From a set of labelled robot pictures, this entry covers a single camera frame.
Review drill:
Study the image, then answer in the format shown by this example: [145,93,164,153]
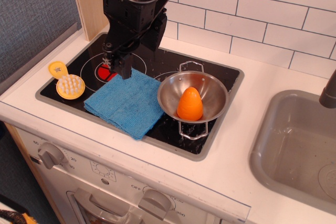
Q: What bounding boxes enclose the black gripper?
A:
[102,0,167,79]

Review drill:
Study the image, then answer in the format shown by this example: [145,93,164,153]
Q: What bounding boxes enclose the orange plastic toy orange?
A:
[177,87,203,121]

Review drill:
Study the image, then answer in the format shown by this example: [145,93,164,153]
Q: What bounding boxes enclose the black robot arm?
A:
[102,0,168,79]

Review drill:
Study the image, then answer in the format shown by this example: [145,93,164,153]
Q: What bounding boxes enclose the blue folded cloth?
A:
[84,69,164,140]

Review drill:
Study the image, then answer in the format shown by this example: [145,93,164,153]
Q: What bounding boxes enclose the yellow scrub brush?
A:
[48,61,86,100]

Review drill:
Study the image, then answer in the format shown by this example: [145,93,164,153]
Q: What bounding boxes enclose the grey left timer knob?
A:
[38,142,64,169]

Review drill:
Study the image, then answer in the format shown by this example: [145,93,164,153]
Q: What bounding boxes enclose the grey right oven knob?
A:
[138,189,172,220]

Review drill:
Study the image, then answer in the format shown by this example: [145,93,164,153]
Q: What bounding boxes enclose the orange object at bottom left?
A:
[1,209,38,224]

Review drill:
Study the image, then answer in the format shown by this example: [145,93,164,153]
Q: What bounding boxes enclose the grey sink basin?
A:
[250,90,335,215]

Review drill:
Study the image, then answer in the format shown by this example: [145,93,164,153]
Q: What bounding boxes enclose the grey faucet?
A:
[319,70,336,109]

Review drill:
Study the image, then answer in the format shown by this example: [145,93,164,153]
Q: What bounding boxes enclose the steel bowl with handles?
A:
[157,61,229,141]

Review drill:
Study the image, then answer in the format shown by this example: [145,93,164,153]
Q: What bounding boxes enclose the grey oven door handle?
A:
[73,188,145,223]

